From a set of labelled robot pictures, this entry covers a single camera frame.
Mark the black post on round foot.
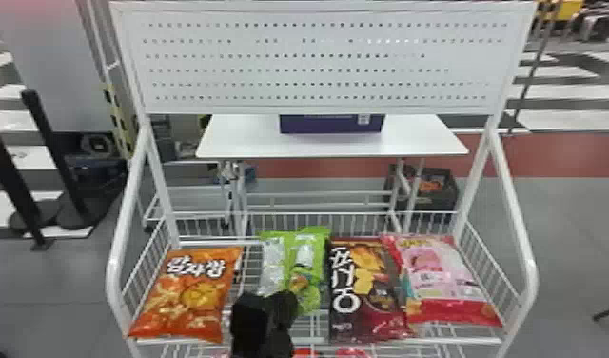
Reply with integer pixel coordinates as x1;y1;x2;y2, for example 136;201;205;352
21;89;108;230
0;111;57;252

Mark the black tool box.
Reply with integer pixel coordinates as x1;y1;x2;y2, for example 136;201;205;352
383;165;460;213

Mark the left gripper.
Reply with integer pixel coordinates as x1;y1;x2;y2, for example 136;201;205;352
265;290;301;358

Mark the orange snack packet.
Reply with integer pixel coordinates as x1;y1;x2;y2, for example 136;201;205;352
128;246;245;345

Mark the white side table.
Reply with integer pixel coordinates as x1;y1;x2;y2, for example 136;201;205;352
195;113;470;236

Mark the yellow black striped post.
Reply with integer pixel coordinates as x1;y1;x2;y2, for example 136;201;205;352
101;82;137;157

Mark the blue box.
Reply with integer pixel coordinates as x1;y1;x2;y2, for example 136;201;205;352
279;114;386;135

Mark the pink snack packet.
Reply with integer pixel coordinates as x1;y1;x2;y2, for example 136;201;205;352
382;232;503;328

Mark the white wire rack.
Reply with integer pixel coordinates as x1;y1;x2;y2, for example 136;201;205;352
104;0;540;358

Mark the green snack packet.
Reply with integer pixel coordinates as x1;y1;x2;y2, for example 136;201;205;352
256;226;332;316

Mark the dark brown snack packet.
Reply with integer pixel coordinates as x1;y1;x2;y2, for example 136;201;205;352
325;237;416;346

